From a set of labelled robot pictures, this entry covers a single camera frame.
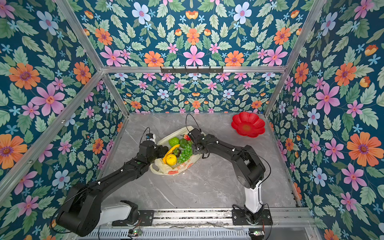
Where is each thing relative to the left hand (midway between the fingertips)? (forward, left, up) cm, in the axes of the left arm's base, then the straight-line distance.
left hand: (164, 142), depth 87 cm
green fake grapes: (-2, -13, -9) cm, 16 cm away
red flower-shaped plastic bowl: (+21, -59, -12) cm, 64 cm away
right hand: (0, -21, -8) cm, 22 cm away
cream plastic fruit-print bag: (0, 0, 0) cm, 0 cm away
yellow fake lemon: (-7, -4, -8) cm, 11 cm away
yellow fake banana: (-1, -2, -10) cm, 10 cm away
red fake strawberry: (+10, -13, -10) cm, 19 cm away
